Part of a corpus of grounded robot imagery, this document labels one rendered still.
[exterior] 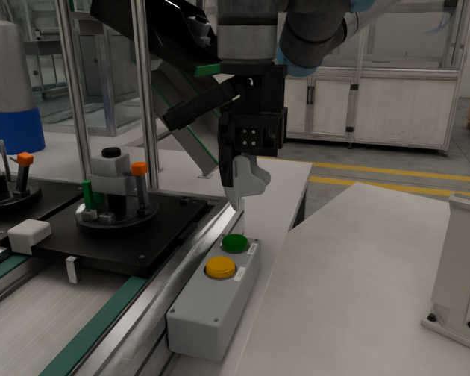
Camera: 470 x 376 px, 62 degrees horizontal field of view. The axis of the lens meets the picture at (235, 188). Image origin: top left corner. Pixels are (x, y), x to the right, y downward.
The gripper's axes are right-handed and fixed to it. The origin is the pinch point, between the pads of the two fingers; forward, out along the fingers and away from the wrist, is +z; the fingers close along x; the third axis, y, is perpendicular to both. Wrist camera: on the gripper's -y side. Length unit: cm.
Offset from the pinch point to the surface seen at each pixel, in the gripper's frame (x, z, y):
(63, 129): 88, 16, -103
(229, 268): -7.9, 6.5, 2.0
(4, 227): -6.9, 6.5, -37.5
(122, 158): 1.6, -4.6, -19.0
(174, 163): 62, 18, -39
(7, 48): 58, -19, -95
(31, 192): 3.0, 4.5, -40.5
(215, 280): -9.5, 7.6, 0.5
